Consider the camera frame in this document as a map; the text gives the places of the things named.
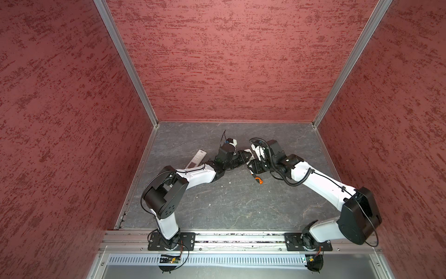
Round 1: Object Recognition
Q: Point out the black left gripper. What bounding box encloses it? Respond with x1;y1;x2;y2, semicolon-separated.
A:
224;149;252;170

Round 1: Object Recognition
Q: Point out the orange black screwdriver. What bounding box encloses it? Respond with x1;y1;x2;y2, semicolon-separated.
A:
253;176;263;184

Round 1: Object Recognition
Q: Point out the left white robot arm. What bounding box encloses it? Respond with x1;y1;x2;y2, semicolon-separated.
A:
140;143;252;241

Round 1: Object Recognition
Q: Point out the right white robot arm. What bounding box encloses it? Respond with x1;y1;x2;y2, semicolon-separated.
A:
249;138;382;251

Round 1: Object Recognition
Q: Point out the white remote with screen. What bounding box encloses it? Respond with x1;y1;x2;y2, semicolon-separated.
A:
186;149;207;169

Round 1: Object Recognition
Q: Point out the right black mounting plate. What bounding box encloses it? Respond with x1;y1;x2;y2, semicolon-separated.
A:
283;232;333;252

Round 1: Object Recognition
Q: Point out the black mounting plate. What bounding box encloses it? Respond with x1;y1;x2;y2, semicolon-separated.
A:
147;230;196;252
283;232;333;252

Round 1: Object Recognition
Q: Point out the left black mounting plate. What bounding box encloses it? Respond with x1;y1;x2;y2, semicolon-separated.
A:
147;230;196;252

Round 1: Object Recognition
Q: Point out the perforated cable duct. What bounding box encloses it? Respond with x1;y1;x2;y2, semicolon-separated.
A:
107;253;307;269

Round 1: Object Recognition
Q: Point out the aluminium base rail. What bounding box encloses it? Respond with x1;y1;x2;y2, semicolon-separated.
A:
99;229;382;255

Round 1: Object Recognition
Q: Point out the aluminium corner post right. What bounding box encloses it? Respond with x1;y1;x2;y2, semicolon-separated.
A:
312;0;393;129

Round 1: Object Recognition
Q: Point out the aluminium corner post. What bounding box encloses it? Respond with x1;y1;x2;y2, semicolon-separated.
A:
312;0;393;129
94;0;159;129

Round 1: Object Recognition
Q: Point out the aluminium corner post left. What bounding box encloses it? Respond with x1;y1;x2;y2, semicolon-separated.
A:
94;0;159;129

